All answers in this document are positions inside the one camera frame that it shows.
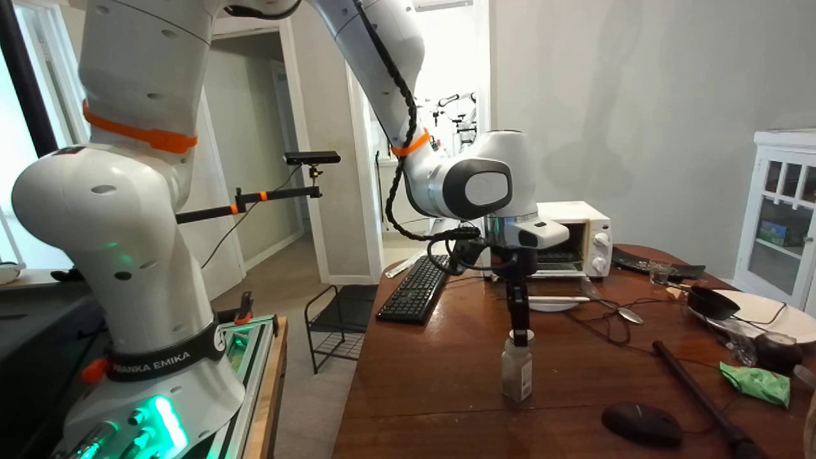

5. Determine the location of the black oval object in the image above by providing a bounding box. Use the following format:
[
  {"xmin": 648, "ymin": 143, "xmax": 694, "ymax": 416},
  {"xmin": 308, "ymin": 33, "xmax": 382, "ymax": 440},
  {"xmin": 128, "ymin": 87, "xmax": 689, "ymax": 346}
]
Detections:
[{"xmin": 600, "ymin": 400, "xmax": 686, "ymax": 451}]

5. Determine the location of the thin black cable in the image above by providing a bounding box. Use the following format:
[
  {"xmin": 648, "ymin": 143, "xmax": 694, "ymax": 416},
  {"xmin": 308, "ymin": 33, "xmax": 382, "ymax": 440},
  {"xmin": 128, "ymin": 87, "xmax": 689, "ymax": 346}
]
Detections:
[{"xmin": 564, "ymin": 293, "xmax": 638, "ymax": 346}]

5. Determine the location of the black camera bar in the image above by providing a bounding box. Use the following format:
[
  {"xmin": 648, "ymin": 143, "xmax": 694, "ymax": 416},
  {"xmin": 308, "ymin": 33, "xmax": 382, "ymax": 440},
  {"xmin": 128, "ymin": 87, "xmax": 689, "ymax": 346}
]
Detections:
[{"xmin": 280, "ymin": 147, "xmax": 343, "ymax": 167}]

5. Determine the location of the white glass door cabinet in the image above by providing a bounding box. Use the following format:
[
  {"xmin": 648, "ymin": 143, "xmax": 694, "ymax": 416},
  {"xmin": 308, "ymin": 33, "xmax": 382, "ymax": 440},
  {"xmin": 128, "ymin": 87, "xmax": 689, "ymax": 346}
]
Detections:
[{"xmin": 731, "ymin": 126, "xmax": 816, "ymax": 312}]

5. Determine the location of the black computer keyboard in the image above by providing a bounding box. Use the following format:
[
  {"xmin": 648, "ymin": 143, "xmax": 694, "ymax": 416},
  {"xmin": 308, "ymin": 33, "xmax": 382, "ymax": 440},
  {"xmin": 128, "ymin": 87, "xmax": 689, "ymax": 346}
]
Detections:
[{"xmin": 371, "ymin": 253, "xmax": 450, "ymax": 326}]

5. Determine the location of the black metal wire rack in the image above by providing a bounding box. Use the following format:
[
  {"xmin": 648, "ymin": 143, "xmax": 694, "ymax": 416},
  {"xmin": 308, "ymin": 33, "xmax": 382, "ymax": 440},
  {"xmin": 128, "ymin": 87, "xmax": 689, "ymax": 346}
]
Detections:
[{"xmin": 301, "ymin": 283, "xmax": 382, "ymax": 374}]

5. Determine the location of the black item on plate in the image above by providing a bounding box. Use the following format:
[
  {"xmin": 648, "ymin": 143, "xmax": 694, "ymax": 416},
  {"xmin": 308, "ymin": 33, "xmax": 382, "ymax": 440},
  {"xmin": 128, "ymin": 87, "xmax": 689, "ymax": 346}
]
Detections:
[{"xmin": 686, "ymin": 283, "xmax": 741, "ymax": 324}]

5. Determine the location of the dark flat tray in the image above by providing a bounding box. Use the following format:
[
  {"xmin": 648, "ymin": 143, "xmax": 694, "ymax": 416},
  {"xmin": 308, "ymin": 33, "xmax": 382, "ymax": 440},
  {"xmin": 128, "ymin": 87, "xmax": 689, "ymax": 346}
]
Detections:
[{"xmin": 611, "ymin": 244, "xmax": 709, "ymax": 283}]

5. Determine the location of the metal spoon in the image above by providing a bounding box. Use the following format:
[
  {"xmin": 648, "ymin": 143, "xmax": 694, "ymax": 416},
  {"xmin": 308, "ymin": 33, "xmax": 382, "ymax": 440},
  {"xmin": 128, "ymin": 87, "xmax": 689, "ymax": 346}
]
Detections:
[{"xmin": 584, "ymin": 283, "xmax": 648, "ymax": 328}]

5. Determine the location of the green crumpled packet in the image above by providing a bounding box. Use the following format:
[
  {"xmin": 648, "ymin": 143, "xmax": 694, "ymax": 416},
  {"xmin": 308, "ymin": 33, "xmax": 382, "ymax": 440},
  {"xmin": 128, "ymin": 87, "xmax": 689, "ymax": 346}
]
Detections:
[{"xmin": 716, "ymin": 358, "xmax": 795, "ymax": 409}]

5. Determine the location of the small glass jar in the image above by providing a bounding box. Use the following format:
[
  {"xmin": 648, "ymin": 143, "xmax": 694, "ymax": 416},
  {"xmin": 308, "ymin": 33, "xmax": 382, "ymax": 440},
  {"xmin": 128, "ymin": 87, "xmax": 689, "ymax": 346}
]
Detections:
[{"xmin": 498, "ymin": 335, "xmax": 537, "ymax": 406}]

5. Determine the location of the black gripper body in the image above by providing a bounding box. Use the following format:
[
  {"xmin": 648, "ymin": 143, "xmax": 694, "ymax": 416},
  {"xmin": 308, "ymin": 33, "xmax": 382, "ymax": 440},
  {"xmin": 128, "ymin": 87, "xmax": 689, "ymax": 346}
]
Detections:
[{"xmin": 489, "ymin": 241, "xmax": 541, "ymax": 295}]

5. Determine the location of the wooden robot cart top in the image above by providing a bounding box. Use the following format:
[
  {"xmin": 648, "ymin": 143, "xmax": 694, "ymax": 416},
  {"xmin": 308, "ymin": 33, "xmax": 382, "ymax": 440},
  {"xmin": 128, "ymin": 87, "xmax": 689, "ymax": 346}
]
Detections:
[{"xmin": 245, "ymin": 312, "xmax": 290, "ymax": 459}]

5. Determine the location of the white toaster oven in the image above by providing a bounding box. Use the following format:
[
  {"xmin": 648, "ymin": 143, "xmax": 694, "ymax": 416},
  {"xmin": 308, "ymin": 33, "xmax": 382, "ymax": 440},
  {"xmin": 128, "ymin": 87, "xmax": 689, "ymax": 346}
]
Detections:
[{"xmin": 489, "ymin": 199, "xmax": 614, "ymax": 283}]

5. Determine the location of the long black stick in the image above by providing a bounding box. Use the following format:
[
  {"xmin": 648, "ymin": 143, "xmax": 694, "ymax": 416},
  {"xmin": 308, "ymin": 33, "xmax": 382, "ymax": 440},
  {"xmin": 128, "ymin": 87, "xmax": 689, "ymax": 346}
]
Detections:
[{"xmin": 649, "ymin": 338, "xmax": 772, "ymax": 459}]

